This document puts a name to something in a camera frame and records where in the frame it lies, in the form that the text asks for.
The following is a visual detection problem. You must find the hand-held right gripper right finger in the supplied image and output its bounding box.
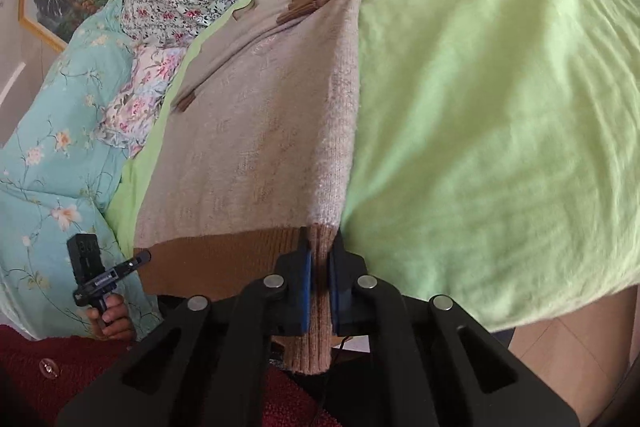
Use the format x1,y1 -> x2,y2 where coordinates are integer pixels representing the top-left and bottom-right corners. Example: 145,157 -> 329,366
327,232 -> 581,427

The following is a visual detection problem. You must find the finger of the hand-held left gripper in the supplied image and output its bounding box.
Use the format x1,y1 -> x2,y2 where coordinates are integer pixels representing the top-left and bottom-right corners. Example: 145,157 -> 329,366
125,250 -> 152,272

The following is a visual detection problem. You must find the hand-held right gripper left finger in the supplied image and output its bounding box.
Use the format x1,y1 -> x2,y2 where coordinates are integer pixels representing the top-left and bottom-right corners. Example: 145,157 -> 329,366
56,234 -> 316,427

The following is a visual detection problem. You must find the beige knit sweater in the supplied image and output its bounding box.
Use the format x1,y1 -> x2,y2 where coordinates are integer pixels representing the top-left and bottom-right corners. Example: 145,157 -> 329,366
132,0 -> 362,375

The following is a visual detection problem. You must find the person's left hand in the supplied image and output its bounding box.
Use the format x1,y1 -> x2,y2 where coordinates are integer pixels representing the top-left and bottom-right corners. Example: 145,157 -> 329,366
88,294 -> 137,342

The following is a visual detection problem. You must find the dark red knit garment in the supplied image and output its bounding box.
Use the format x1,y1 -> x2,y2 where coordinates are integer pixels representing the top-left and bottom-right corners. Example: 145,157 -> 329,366
0,324 -> 331,427

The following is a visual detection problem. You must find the turquoise floral quilt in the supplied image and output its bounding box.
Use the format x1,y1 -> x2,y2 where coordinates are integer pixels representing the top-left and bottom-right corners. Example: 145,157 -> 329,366
0,0 -> 163,342

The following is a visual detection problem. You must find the light green bed sheet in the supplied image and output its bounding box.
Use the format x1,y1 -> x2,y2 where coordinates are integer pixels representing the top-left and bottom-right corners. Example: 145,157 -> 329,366
105,0 -> 640,334

